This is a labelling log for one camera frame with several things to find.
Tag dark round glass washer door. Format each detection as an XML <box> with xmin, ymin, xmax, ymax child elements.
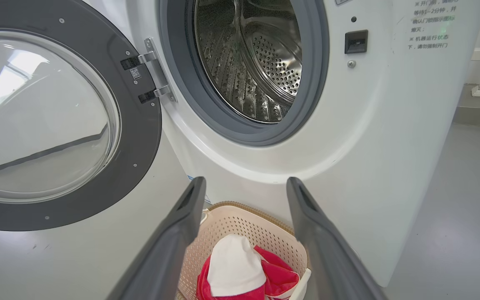
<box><xmin>0</xmin><ymin>0</ymin><xmax>178</xmax><ymax>232</ymax></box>

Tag white front-load washing machine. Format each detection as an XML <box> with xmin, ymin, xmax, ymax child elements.
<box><xmin>82</xmin><ymin>0</ymin><xmax>480</xmax><ymax>288</ymax></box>

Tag red and white garment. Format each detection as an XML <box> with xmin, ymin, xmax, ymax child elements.
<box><xmin>196</xmin><ymin>234</ymin><xmax>301</xmax><ymax>300</ymax></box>

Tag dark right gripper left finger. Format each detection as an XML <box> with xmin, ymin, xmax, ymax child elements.
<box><xmin>107</xmin><ymin>177</ymin><xmax>207</xmax><ymax>300</ymax></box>

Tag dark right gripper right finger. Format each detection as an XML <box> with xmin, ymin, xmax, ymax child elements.
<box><xmin>286</xmin><ymin>177</ymin><xmax>388</xmax><ymax>300</ymax></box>

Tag cream perforated laundry basket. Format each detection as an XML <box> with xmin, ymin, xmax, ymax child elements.
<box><xmin>176</xmin><ymin>201</ymin><xmax>312</xmax><ymax>300</ymax></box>

